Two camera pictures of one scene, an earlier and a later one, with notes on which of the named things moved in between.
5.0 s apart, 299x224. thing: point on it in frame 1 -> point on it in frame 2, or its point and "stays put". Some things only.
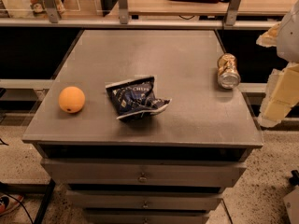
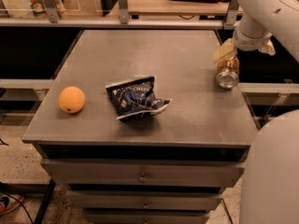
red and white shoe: (9, 202) stays put
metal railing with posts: (51, 15) stays put
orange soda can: (228, 72) stays put
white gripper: (289, 36) -> (249, 43)
